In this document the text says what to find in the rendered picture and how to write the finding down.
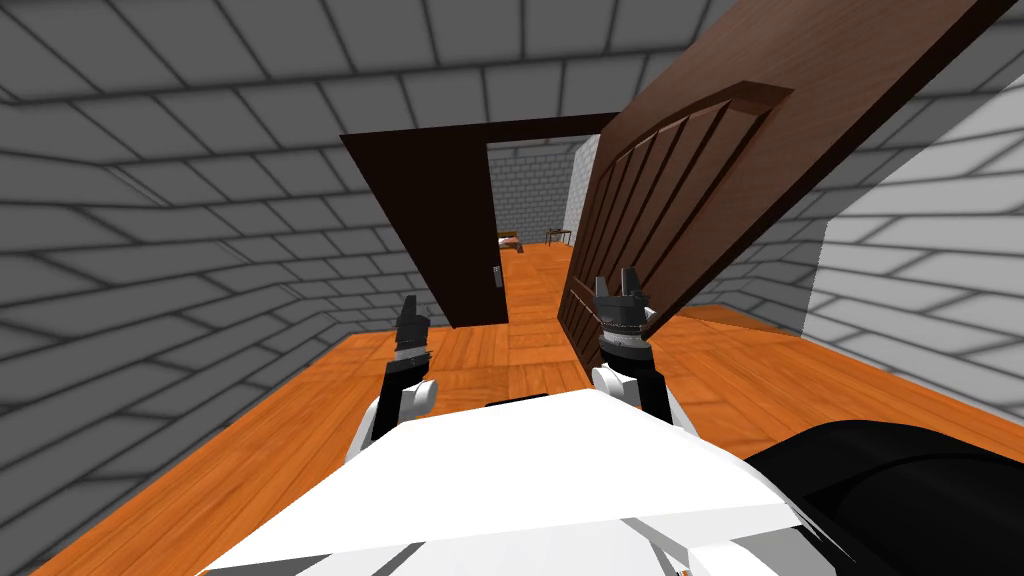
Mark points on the wooden bed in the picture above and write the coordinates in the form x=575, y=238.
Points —
x=510, y=242

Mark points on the dark wooden table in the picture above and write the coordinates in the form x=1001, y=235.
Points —
x=559, y=235

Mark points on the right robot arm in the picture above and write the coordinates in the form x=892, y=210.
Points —
x=896, y=488

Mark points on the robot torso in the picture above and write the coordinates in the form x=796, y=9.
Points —
x=512, y=480

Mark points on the brown wooden door leaf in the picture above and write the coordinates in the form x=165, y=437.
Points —
x=768, y=144

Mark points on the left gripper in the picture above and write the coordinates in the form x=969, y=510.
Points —
x=413, y=332

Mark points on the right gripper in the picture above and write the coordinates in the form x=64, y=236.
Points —
x=622, y=316

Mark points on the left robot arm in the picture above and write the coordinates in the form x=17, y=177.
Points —
x=394, y=404

